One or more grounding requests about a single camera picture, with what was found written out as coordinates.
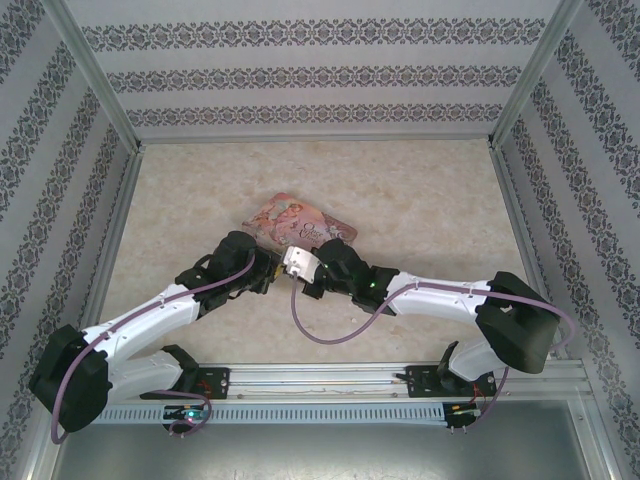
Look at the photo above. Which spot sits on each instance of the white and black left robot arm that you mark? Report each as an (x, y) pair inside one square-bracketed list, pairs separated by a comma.
[(140, 320)]

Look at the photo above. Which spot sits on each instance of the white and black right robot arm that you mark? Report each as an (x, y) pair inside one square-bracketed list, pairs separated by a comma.
[(450, 302)]

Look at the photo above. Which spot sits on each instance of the small circuit board green light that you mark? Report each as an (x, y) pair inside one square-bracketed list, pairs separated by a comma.
[(187, 414), (462, 409)]

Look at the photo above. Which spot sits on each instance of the grey metal sheet panel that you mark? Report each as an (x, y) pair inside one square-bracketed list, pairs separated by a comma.
[(320, 452)]

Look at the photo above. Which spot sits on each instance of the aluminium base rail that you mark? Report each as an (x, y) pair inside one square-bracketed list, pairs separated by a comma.
[(315, 381)]

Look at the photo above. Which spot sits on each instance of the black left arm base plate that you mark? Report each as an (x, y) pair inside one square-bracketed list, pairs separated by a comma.
[(212, 382)]

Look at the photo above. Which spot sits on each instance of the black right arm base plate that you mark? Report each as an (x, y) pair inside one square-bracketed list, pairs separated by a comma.
[(425, 381)]

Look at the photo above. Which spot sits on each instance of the aluminium frame post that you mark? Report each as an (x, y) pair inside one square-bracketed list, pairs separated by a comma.
[(537, 70), (92, 75)]

